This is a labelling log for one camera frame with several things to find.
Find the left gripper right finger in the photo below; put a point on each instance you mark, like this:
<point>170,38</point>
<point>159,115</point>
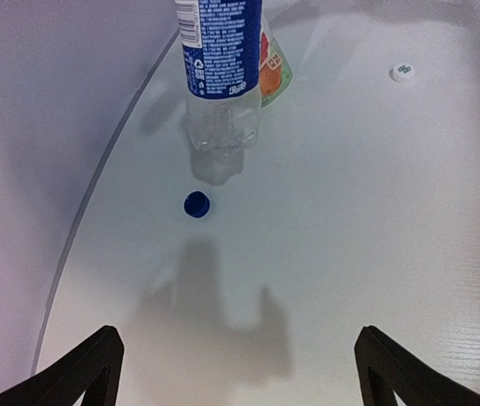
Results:
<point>388,372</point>

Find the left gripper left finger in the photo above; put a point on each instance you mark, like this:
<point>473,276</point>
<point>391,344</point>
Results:
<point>89,373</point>

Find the blue pepsi bottle cap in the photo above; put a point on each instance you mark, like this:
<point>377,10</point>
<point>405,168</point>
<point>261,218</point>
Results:
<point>196,204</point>

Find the white bottle cap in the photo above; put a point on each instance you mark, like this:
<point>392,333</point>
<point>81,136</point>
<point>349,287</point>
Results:
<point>402,73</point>

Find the clear tea bottle white label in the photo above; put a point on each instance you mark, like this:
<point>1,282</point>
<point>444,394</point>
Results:
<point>275,73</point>

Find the clear pepsi bottle blue label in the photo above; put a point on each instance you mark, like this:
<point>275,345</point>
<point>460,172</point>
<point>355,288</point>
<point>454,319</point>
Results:
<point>221,45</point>

